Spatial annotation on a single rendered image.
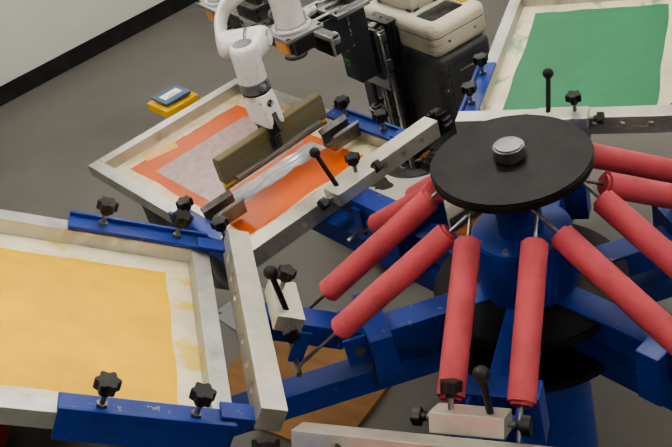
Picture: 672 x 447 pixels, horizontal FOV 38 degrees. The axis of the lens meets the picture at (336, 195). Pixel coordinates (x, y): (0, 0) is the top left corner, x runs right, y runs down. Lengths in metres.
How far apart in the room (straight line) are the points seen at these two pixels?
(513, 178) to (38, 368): 0.92
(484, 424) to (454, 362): 0.17
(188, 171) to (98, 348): 1.08
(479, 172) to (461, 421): 0.49
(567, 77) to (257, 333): 1.36
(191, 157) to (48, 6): 3.47
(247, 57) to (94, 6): 4.02
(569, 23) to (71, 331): 1.89
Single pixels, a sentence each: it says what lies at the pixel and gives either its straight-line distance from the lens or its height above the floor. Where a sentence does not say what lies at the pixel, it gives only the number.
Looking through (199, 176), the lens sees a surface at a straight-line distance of 2.82.
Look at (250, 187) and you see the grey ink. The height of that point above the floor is 0.96.
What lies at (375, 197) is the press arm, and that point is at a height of 1.04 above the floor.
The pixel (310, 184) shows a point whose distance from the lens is 2.63.
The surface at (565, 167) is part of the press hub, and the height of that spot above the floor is 1.32.
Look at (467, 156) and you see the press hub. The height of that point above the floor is 1.32.
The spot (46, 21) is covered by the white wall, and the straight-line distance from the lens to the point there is 6.30.
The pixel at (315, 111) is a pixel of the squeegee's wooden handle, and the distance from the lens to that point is 2.65.
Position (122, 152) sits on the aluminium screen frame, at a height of 0.99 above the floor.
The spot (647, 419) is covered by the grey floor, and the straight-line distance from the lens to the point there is 3.14.
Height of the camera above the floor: 2.36
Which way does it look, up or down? 33 degrees down
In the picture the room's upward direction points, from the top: 16 degrees counter-clockwise
